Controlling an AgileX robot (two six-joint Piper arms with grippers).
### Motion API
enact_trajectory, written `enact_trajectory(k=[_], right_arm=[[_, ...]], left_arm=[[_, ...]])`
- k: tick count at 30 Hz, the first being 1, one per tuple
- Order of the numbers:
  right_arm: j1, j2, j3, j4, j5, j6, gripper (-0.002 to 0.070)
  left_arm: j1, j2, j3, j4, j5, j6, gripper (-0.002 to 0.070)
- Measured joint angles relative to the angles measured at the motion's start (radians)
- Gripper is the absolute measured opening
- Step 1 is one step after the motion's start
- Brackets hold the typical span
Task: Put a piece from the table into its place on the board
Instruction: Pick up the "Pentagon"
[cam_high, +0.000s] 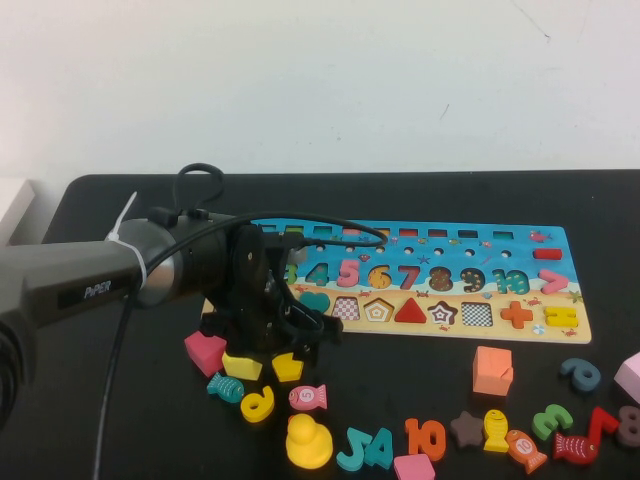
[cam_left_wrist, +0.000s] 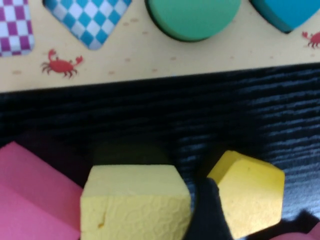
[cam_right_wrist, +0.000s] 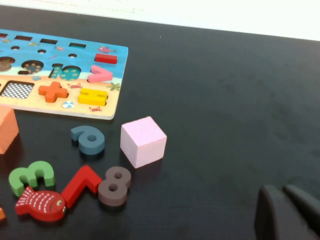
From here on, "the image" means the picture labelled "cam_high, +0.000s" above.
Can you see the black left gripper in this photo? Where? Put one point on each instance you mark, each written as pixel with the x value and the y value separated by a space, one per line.
pixel 250 325

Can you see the yellow pentagon piece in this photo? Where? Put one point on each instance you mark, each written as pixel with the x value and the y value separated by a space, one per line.
pixel 287 369

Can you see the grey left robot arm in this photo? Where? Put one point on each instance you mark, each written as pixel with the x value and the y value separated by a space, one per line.
pixel 65 270

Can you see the yellow number six piece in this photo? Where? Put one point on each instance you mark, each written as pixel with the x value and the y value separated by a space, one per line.
pixel 267 395

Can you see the teal heart piece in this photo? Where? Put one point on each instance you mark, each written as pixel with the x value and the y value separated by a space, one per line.
pixel 316 301

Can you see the pink number five piece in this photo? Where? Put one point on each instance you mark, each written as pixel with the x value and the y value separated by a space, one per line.
pixel 354 278

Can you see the teal hook-shaped number piece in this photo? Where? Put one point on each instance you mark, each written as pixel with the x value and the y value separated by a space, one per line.
pixel 361 445

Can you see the red triangle piece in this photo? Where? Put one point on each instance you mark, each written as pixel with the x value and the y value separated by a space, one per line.
pixel 411 314

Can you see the orange number ten piece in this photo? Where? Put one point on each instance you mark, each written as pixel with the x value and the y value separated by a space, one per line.
pixel 414 437

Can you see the pink trapezoid piece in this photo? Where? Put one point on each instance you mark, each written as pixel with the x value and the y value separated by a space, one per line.
pixel 412 467

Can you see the brown star piece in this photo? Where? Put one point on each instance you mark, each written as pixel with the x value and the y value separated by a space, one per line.
pixel 466 430

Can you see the orange plus sign piece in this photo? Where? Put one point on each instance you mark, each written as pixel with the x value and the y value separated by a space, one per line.
pixel 516 315

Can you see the blue wooden number puzzle board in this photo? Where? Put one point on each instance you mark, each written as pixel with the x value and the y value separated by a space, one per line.
pixel 520 250

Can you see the green number three piece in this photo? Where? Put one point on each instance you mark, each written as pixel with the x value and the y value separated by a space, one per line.
pixel 539 420

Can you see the yellow equals sign piece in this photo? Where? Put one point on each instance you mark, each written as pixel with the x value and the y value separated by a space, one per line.
pixel 560 312

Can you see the red minus sign piece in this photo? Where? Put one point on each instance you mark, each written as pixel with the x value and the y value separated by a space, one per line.
pixel 547 254

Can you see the pink greater-than sign piece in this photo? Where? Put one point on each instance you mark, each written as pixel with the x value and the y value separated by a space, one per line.
pixel 560 282

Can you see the blue-grey number nine piece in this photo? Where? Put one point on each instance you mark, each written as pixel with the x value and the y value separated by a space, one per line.
pixel 592 380

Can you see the red number seven piece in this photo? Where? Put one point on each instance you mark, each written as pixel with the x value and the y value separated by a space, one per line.
pixel 600 417

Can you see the brown number eight piece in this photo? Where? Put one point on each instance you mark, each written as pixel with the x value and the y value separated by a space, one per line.
pixel 620 431

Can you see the pink wooden fish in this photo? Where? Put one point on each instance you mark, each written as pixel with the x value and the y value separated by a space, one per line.
pixel 306 396

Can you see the yellow wooden cube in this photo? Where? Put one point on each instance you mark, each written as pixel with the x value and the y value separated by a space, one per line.
pixel 242 366

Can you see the teal wooden fish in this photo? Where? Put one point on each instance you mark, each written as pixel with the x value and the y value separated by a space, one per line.
pixel 225 387

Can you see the magenta pink wooden cube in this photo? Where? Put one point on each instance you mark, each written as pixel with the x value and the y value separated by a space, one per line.
pixel 205 350

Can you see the yellow rounded wooden block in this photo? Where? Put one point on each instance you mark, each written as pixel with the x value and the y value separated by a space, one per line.
pixel 308 442

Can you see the white zip tie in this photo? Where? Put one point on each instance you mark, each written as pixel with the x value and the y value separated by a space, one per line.
pixel 131 250

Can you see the salmon orange wooden cube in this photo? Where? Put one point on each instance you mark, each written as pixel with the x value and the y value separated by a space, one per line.
pixel 492 371

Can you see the yellow wooden fish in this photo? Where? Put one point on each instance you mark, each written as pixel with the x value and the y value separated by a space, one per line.
pixel 495 430

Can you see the orange wooden fish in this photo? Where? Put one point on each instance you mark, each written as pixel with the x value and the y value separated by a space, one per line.
pixel 522 445

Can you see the red wooden fish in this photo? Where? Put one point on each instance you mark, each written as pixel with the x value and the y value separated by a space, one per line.
pixel 575 447

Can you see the light pink wooden cube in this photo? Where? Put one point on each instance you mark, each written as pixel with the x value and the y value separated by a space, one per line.
pixel 631 375

